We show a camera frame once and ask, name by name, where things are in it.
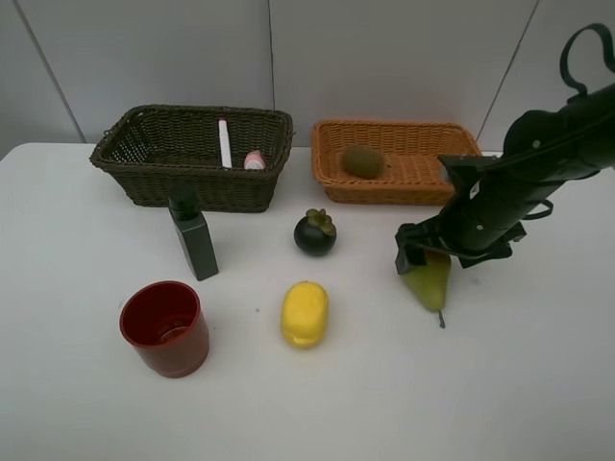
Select dark brown wicker basket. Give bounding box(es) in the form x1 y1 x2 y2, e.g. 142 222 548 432
90 105 293 213

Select dark mangosteen fruit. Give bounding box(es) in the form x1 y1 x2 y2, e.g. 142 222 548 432
293 208 337 256

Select orange wicker basket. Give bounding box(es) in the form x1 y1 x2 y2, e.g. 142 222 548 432
311 120 481 206

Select pink soap bottle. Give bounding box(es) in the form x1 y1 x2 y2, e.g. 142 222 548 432
244 150 266 170

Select red plastic cup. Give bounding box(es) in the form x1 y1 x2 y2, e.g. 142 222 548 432
119 280 209 378

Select brown kiwi fruit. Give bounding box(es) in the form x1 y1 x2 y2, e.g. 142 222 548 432
341 145 384 180

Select yellow soap box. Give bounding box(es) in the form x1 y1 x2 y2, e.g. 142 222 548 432
281 280 329 349

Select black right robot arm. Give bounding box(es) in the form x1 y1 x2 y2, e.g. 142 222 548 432
395 86 614 275

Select green red pear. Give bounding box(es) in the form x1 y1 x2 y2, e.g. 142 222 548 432
402 252 452 328

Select dark green square bottle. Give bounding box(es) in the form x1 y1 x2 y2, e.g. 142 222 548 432
168 182 219 281

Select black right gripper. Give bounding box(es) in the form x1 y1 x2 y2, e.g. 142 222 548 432
395 156 557 276

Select white pink marker pen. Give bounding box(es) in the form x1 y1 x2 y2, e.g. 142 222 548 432
218 118 233 169

